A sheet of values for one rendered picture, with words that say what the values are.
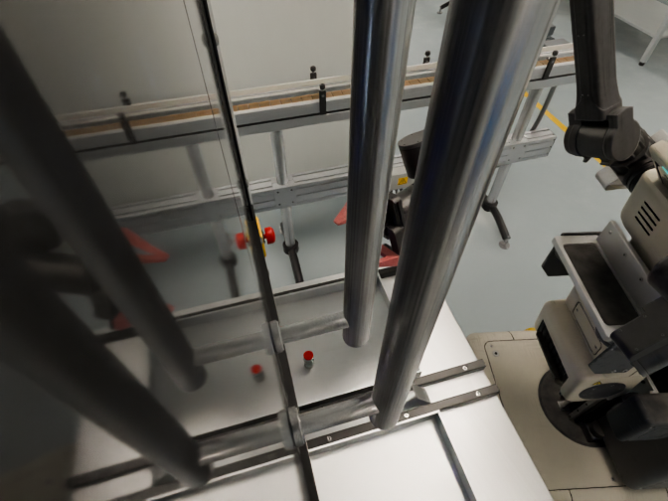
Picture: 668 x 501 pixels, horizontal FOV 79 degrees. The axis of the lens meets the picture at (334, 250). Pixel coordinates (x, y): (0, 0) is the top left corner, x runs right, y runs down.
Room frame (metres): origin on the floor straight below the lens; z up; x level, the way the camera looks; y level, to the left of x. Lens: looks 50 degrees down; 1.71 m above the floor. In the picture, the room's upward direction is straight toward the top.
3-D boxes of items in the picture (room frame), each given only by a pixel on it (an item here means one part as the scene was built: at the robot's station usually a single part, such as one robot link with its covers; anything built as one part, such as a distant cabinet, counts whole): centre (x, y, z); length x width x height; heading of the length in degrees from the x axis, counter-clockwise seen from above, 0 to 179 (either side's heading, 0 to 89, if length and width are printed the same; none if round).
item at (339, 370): (0.42, 0.02, 0.90); 0.34 x 0.26 x 0.04; 106
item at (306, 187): (1.50, -0.31, 0.49); 1.60 x 0.08 x 0.12; 106
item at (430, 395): (0.31, -0.22, 0.91); 0.14 x 0.03 x 0.06; 105
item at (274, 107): (1.46, -0.16, 0.92); 1.90 x 0.16 x 0.16; 106
